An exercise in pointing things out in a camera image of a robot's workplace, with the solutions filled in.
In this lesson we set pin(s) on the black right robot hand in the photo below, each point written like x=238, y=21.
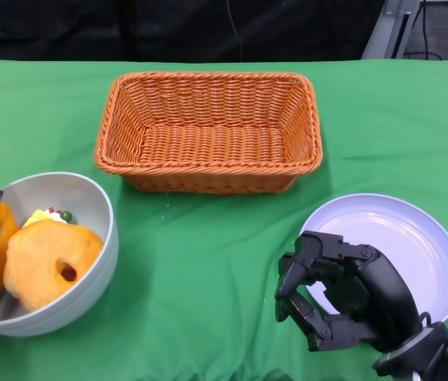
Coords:
x=386, y=289

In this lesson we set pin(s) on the pale grey-green bowl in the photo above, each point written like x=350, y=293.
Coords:
x=89, y=206

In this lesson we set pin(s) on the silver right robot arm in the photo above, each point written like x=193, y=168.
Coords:
x=406, y=357

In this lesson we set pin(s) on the pale lavender plate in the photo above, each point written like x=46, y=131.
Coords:
x=386, y=238

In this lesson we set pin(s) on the yellow striped cake piece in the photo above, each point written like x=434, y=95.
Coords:
x=43, y=216

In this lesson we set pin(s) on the orange wicker basket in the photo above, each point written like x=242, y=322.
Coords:
x=207, y=139

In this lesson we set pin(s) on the black cloth backdrop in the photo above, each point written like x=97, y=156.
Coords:
x=89, y=28

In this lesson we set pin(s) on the grey metal stand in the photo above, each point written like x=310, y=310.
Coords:
x=382, y=35

